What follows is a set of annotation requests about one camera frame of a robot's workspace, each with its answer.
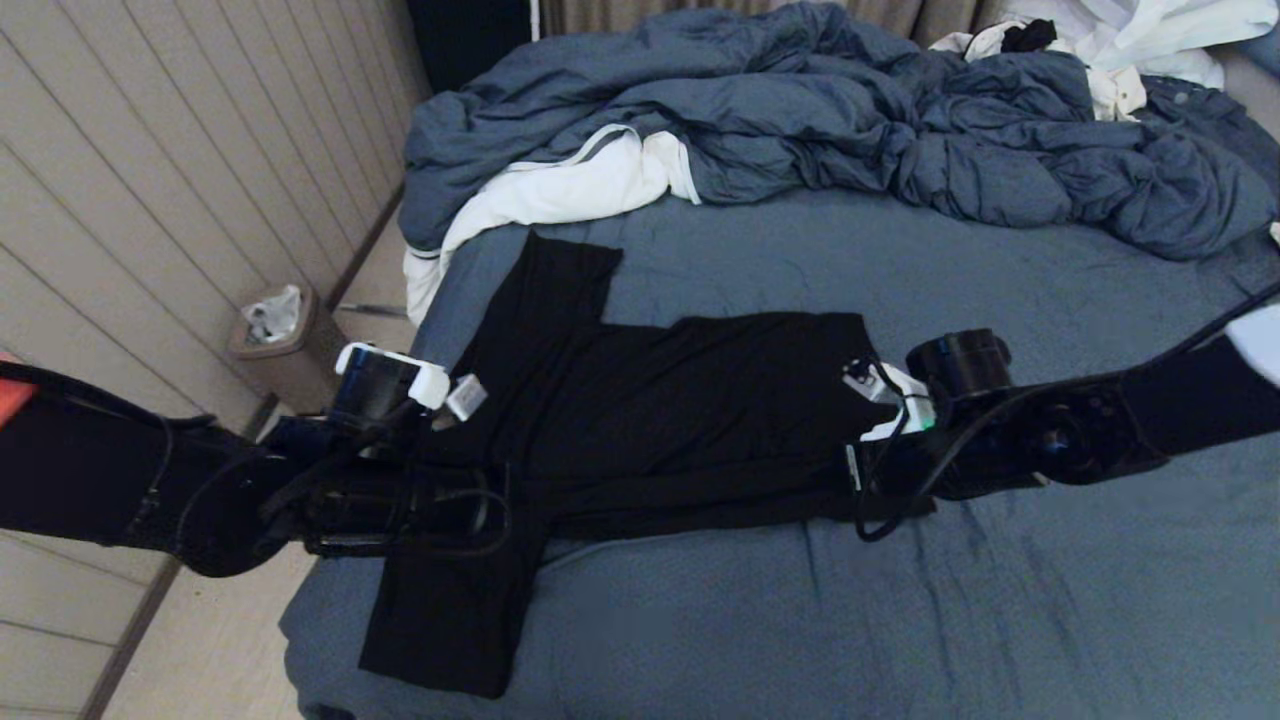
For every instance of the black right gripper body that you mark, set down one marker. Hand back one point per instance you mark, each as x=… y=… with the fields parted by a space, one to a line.
x=895 y=475

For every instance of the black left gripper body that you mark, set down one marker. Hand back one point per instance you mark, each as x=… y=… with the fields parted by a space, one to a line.
x=400 y=515

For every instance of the black t-shirt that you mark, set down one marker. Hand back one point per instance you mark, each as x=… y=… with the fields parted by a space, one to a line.
x=680 y=400

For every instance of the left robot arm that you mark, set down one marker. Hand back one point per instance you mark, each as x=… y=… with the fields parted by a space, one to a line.
x=90 y=470

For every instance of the brown trash bin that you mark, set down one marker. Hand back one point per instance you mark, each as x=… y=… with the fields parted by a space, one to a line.
x=300 y=370

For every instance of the silver metal rod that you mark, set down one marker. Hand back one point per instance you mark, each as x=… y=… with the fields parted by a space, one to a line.
x=375 y=311

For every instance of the white duvet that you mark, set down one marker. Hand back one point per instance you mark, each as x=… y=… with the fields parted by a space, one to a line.
x=560 y=190

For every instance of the crumpled blue duvet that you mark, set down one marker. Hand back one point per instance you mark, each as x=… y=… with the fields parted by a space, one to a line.
x=800 y=100

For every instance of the small black fabric item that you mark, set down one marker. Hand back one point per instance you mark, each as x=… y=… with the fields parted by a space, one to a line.
x=1028 y=37

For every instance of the black tall furniture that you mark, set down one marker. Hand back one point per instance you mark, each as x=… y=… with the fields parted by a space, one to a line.
x=470 y=35

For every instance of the white crumpled shirt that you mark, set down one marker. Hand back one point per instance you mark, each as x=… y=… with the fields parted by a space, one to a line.
x=1150 y=30

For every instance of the beige curtain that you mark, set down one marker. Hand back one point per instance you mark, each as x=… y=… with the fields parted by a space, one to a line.
x=600 y=15

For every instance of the blue pillow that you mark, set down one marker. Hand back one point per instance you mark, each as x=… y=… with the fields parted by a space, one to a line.
x=1265 y=50

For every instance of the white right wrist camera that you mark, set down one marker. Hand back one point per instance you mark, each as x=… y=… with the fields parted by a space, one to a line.
x=910 y=400

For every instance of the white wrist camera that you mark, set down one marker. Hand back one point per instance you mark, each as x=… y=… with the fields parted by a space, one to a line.
x=430 y=385
x=910 y=400

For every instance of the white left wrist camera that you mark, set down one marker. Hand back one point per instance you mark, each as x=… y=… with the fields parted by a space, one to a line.
x=430 y=385

